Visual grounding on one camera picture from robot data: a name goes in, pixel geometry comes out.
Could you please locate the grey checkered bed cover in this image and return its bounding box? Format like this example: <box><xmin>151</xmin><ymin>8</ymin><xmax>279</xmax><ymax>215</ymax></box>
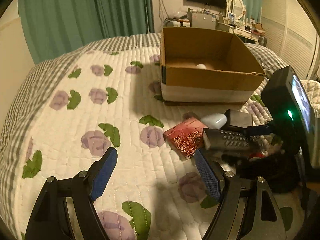
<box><xmin>0</xmin><ymin>32</ymin><xmax>288</xmax><ymax>240</ymax></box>

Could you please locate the grey mini fridge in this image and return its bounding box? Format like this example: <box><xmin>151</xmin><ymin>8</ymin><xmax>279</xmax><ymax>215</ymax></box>
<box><xmin>191</xmin><ymin>12</ymin><xmax>216</xmax><ymax>30</ymax></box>

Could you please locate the white suitcase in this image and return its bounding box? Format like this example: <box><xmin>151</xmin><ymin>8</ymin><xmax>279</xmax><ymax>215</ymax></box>
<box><xmin>166</xmin><ymin>20</ymin><xmax>191</xmax><ymax>28</ymax></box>

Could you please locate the white dressing table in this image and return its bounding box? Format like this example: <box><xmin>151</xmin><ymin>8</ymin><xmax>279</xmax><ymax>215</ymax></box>
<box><xmin>215</xmin><ymin>22</ymin><xmax>259</xmax><ymax>44</ymax></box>

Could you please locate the light blue earbuds case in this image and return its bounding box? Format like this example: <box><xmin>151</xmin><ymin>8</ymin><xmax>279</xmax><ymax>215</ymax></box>
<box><xmin>200</xmin><ymin>113</ymin><xmax>227</xmax><ymax>129</ymax></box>

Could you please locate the dark checkered suitcase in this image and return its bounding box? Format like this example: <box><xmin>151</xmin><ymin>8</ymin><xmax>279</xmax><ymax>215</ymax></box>
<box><xmin>258</xmin><ymin>36</ymin><xmax>267</xmax><ymax>47</ymax></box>

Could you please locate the white louvered wardrobe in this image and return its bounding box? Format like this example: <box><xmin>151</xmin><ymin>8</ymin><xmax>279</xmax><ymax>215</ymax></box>
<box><xmin>261</xmin><ymin>0</ymin><xmax>319</xmax><ymax>79</ymax></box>

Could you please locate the white plastic bottle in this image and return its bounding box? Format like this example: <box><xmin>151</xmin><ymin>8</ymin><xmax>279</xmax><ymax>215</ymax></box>
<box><xmin>196</xmin><ymin>64</ymin><xmax>207</xmax><ymax>69</ymax></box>

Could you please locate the cream padded jacket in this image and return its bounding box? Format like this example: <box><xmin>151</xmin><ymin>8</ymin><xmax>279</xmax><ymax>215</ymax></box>
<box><xmin>301</xmin><ymin>80</ymin><xmax>320</xmax><ymax>114</ymax></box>

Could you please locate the white floral quilt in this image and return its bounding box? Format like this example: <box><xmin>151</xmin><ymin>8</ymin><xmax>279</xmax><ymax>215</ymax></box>
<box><xmin>15</xmin><ymin>47</ymin><xmax>301</xmax><ymax>240</ymax></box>

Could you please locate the brown cardboard box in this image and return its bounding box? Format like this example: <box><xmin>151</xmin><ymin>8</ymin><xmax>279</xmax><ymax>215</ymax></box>
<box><xmin>160</xmin><ymin>27</ymin><xmax>266</xmax><ymax>103</ymax></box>

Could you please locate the black charger cube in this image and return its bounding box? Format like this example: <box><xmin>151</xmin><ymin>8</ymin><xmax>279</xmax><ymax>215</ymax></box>
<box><xmin>222</xmin><ymin>109</ymin><xmax>253</xmax><ymax>131</ymax></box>

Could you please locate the red rose patterned case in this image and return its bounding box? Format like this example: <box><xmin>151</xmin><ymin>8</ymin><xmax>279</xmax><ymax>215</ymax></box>
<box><xmin>163</xmin><ymin>117</ymin><xmax>207</xmax><ymax>159</ymax></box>

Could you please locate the green curtain left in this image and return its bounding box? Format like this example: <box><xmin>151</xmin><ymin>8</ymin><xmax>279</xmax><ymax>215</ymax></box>
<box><xmin>18</xmin><ymin>0</ymin><xmax>154</xmax><ymax>63</ymax></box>

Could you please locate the white bottle with red cap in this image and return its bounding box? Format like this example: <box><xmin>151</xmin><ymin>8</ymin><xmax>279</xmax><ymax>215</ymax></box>
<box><xmin>248</xmin><ymin>148</ymin><xmax>272</xmax><ymax>162</ymax></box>

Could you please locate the oval white vanity mirror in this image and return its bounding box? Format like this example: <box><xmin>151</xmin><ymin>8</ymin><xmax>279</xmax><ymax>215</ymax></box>
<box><xmin>227</xmin><ymin>0</ymin><xmax>246</xmax><ymax>20</ymax></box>

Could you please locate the black remote control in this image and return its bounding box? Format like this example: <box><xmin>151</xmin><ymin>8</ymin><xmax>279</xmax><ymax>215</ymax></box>
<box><xmin>202</xmin><ymin>128</ymin><xmax>264</xmax><ymax>152</ymax></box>

